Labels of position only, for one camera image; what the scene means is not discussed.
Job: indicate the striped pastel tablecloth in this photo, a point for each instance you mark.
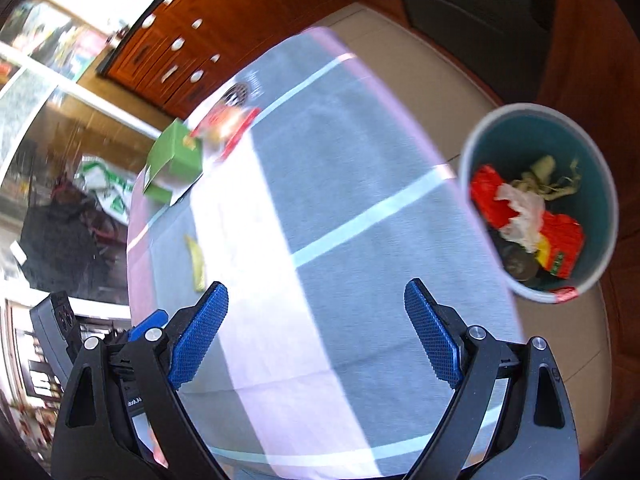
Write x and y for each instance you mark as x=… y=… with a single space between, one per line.
x=328 y=205

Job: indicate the wooden kitchen cabinet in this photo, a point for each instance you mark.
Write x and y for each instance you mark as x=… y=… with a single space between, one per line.
x=180 y=51

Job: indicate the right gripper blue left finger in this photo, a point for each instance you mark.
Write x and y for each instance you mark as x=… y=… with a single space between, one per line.
x=192 y=331

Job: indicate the teal grey trash bin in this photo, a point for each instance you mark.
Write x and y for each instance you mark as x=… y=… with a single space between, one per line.
x=511 y=138

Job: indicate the clear plastic bag red print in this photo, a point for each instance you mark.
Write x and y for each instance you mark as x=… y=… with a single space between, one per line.
x=524 y=228

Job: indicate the wooden door panel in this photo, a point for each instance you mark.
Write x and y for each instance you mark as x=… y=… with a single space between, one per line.
x=592 y=75

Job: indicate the red yellow snack wrapper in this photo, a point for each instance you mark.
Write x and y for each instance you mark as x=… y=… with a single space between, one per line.
x=561 y=237

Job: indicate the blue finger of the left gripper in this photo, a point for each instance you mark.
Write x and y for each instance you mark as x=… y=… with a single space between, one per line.
x=151 y=328

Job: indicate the green cardboard box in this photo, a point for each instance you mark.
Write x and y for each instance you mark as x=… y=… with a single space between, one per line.
x=174 y=163

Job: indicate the yellow leaf scrap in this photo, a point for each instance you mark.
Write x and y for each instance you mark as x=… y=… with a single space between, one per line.
x=198 y=265

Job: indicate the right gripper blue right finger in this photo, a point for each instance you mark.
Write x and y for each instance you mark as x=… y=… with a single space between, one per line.
x=442 y=348

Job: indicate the white red printed sheet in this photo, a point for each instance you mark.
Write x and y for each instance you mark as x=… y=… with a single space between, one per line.
x=222 y=128

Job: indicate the dried bamboo leaf bundle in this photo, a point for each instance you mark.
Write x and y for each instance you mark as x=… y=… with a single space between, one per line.
x=538 y=180

